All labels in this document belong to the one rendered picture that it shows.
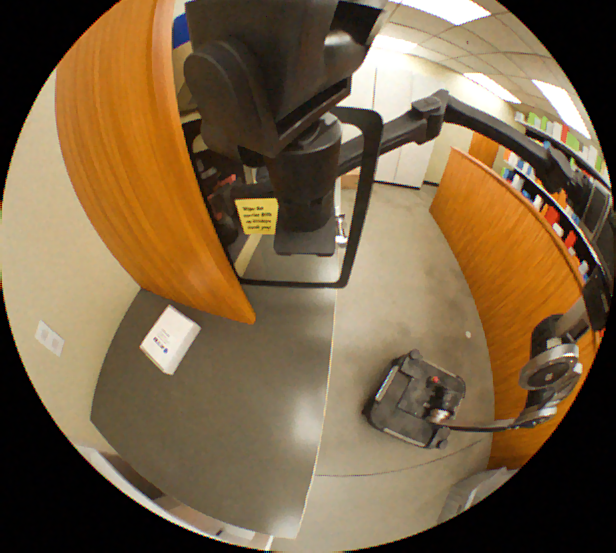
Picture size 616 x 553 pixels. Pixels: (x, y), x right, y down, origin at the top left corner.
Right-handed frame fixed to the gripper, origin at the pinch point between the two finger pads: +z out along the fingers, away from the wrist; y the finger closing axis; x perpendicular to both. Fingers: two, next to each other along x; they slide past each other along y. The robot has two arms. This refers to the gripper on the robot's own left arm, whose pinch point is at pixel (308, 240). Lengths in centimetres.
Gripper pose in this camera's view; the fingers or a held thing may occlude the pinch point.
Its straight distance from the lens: 28.4
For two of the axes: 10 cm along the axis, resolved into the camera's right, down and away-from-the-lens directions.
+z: 0.4, 3.6, 9.3
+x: 10.0, 0.3, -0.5
